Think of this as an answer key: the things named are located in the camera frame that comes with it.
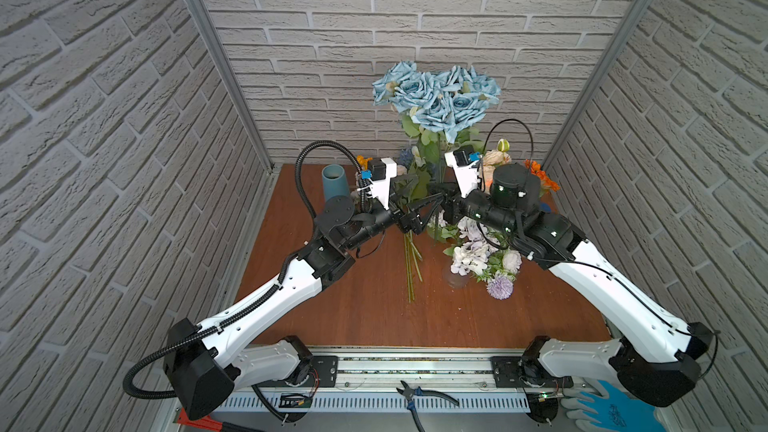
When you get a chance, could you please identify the orange gerbera stem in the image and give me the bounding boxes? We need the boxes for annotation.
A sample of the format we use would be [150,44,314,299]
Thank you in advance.
[524,159,560,197]

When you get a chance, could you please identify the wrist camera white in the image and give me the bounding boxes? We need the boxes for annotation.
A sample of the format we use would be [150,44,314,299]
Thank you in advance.
[445,145,481,198]
[358,158,398,210]

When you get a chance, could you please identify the teal ceramic vase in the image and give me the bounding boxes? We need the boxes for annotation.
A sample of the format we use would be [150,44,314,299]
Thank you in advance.
[321,164,350,202]

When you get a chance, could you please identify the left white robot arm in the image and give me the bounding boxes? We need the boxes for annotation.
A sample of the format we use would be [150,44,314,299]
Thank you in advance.
[163,195,442,420]

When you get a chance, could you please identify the blue grey work glove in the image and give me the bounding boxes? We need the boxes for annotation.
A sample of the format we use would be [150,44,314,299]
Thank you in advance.
[560,379,665,432]

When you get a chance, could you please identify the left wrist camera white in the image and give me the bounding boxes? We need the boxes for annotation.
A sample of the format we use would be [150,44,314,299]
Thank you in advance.
[358,158,398,210]

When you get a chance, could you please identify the white lilac mixed bouquet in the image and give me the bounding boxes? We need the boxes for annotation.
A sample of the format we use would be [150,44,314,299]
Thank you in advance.
[428,214,523,300]

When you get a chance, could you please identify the orange white small bouquet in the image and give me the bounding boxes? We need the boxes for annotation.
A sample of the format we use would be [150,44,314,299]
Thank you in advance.
[356,155,373,179]

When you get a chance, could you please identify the black blue pliers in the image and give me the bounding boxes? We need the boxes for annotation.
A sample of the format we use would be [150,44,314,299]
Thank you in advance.
[395,380,461,432]

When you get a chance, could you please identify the peach rose stem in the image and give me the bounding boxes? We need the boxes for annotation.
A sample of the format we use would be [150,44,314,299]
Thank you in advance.
[480,138,512,190]

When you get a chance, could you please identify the white slotted cable duct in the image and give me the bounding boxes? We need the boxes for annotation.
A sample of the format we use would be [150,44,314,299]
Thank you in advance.
[216,392,530,414]

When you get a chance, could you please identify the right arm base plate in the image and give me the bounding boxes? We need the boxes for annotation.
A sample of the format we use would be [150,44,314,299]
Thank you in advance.
[490,356,574,389]

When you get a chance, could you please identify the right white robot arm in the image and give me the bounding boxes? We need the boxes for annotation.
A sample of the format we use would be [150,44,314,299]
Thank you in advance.
[425,164,716,407]

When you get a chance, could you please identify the black corrugated cable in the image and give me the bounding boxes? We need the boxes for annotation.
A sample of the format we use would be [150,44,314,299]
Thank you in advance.
[122,140,364,400]

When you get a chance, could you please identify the dusty blue rose bouquet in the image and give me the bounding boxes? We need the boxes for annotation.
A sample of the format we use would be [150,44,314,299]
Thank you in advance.
[372,61,501,198]

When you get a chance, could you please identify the clear glass vase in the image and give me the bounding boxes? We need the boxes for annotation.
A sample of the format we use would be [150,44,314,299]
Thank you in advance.
[443,265,471,289]

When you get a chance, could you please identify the blue hydrangea white bouquet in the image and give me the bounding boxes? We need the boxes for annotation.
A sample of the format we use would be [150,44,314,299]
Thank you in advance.
[398,145,429,304]

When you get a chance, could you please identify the red clamp tool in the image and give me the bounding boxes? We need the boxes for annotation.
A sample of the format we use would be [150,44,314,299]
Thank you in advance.
[175,409,265,432]

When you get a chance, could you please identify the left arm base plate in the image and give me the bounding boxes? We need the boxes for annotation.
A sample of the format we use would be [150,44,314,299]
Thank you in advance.
[262,355,339,388]

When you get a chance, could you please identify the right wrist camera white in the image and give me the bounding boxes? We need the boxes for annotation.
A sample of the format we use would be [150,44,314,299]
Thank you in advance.
[445,145,481,198]

